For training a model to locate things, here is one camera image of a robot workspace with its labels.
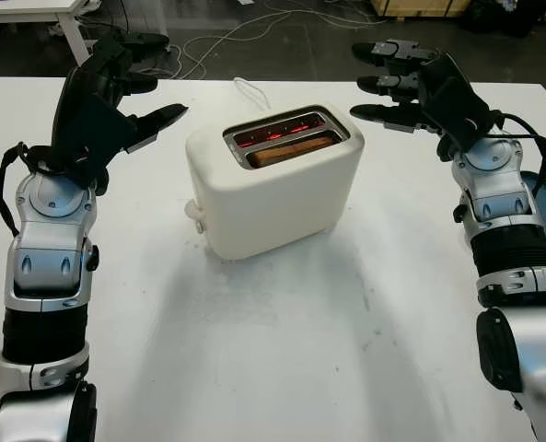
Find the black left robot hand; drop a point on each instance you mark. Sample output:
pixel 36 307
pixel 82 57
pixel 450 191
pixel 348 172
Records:
pixel 93 73

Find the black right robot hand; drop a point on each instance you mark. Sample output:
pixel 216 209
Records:
pixel 447 83

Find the browned toast slice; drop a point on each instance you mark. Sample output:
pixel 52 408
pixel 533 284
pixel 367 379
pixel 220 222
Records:
pixel 291 151

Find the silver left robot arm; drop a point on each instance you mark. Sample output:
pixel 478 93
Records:
pixel 47 239

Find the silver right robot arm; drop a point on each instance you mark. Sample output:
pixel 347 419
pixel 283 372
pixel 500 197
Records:
pixel 498 202

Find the white two-slot toaster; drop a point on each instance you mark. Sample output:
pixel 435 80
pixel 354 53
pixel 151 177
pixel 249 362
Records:
pixel 272 202

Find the black bag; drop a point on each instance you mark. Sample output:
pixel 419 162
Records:
pixel 507 18

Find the white office desk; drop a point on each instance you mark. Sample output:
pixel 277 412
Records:
pixel 24 9

